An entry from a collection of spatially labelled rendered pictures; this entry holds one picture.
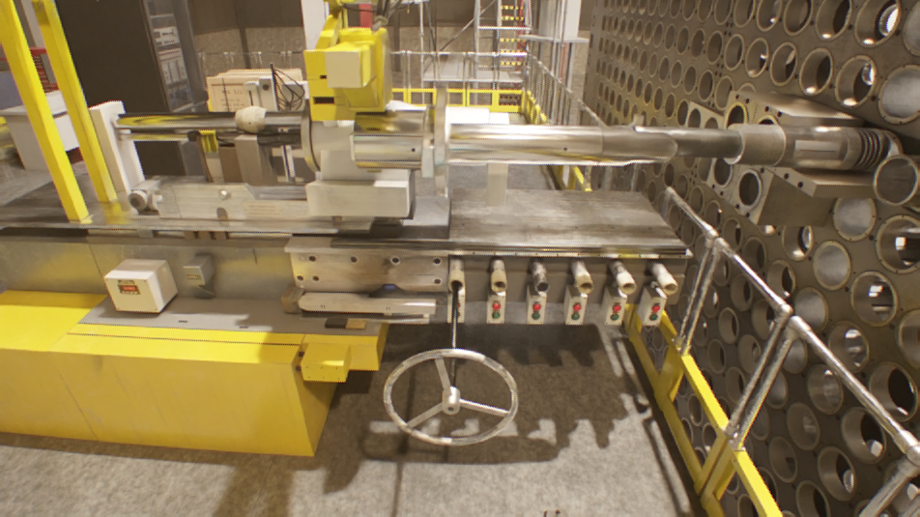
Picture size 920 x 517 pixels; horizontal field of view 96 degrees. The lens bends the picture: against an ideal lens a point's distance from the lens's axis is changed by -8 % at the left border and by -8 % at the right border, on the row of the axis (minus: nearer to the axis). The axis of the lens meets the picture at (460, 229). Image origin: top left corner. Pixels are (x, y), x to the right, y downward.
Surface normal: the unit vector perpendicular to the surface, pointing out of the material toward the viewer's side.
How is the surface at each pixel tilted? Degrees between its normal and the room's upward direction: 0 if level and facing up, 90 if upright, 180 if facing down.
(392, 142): 90
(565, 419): 0
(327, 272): 90
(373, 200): 90
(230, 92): 90
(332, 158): 68
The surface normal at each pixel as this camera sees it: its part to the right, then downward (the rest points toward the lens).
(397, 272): -0.02, 0.47
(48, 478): 0.01, -0.88
